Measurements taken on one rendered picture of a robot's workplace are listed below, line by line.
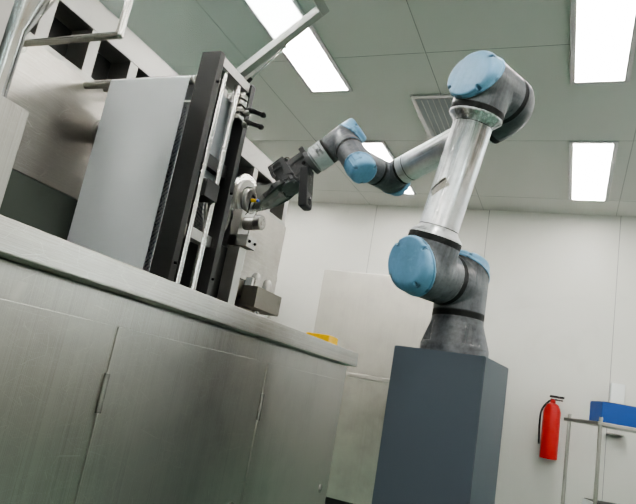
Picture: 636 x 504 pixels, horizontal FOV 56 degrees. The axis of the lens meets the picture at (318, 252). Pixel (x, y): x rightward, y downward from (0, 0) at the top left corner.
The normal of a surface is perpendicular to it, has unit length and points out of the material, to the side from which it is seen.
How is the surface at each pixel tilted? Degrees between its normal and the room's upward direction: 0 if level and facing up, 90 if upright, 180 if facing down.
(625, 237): 90
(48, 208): 90
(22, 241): 90
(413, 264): 98
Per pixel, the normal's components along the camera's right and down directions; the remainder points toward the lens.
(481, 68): -0.69, -0.41
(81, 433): 0.91, 0.07
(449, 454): -0.49, -0.28
